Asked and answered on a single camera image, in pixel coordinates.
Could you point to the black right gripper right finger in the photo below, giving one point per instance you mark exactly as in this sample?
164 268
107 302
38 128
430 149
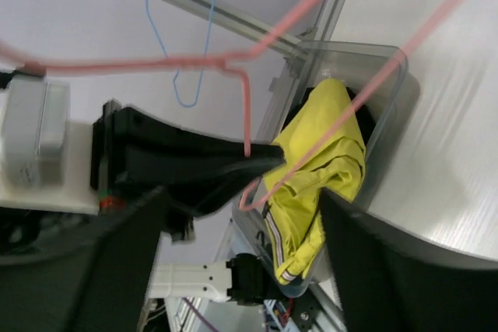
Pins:
391 280

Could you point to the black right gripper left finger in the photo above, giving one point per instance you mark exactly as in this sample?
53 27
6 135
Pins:
93 277

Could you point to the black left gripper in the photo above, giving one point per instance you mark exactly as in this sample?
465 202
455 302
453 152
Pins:
134 153

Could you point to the yellow-green trousers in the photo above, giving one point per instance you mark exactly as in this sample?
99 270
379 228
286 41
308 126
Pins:
291 216

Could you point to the black trousers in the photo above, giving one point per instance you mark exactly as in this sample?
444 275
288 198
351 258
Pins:
364 117

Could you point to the light blue wire hanger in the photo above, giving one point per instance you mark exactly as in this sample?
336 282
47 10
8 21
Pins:
177 32

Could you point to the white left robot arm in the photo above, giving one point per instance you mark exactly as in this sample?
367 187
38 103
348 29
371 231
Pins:
241 279

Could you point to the clear plastic bin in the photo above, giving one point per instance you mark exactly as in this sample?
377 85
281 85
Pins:
374 75

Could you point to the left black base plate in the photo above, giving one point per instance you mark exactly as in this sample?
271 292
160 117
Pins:
314 313

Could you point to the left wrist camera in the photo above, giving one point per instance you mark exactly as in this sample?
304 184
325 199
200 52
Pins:
45 156

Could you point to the left aluminium frame post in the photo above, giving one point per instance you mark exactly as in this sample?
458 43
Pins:
228 17

